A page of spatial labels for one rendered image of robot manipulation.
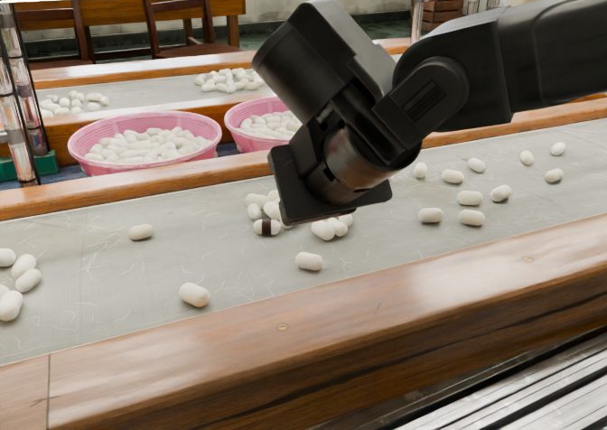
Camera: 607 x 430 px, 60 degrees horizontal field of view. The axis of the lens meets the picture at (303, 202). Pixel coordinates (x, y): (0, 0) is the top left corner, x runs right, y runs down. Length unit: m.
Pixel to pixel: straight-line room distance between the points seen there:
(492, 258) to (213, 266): 0.33
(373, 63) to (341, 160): 0.07
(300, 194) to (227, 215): 0.32
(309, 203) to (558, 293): 0.32
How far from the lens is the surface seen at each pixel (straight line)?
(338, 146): 0.37
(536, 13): 0.32
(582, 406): 0.64
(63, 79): 1.46
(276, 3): 6.18
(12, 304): 0.63
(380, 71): 0.36
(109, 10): 3.35
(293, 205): 0.44
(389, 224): 0.73
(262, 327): 0.52
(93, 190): 0.82
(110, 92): 1.38
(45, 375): 0.52
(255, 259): 0.65
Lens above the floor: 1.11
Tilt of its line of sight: 28 degrees down
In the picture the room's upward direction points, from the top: straight up
